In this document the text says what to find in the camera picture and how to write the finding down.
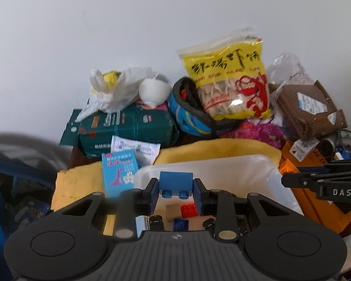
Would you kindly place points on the orange cardboard box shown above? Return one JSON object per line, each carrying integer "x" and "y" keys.
{"x": 321, "y": 211}

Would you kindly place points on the white ceramic bowl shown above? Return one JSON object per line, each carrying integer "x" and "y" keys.
{"x": 154, "y": 92}

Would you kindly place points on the black toy car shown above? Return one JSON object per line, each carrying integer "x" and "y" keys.
{"x": 156, "y": 223}

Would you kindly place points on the brown cube block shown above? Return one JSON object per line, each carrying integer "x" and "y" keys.
{"x": 172, "y": 212}

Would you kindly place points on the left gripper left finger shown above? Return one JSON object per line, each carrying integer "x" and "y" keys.
{"x": 131, "y": 204}

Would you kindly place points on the small blue studded block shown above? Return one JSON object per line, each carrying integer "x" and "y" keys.
{"x": 180, "y": 225}

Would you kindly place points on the brown paper parcel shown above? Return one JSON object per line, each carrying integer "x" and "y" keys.
{"x": 307, "y": 109}

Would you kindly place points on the light blue card box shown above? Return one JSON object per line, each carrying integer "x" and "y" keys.
{"x": 118, "y": 170}

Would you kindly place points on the blue striped helmet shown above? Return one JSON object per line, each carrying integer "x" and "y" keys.
{"x": 186, "y": 108}

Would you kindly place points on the dark blue hollow block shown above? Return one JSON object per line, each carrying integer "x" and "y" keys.
{"x": 177, "y": 184}

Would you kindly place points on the white plastic bag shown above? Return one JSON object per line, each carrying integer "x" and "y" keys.
{"x": 114, "y": 90}

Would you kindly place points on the white wipe packet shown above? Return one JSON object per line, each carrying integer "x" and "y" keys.
{"x": 145, "y": 153}

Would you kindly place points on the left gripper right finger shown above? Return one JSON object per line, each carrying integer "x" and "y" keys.
{"x": 220, "y": 205}

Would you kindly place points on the small white carton box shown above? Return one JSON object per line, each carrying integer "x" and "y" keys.
{"x": 302, "y": 148}

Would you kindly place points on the shrimp cracker snack bag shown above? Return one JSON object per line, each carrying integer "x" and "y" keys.
{"x": 229, "y": 75}

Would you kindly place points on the dark green tissue pack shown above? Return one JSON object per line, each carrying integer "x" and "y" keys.
{"x": 93, "y": 135}

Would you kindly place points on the magenta plastic bag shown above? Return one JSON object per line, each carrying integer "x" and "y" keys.
{"x": 264, "y": 132}

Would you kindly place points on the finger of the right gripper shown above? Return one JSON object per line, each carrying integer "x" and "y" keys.
{"x": 301, "y": 180}
{"x": 336, "y": 166}

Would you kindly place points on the red studded block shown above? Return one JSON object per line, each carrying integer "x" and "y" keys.
{"x": 189, "y": 211}

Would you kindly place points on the translucent white plastic bin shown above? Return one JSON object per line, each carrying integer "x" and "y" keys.
{"x": 238, "y": 175}

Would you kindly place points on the clear plastic bag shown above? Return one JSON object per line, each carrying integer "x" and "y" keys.
{"x": 287, "y": 69}

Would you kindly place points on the yellow cloth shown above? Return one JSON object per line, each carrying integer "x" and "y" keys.
{"x": 80, "y": 181}

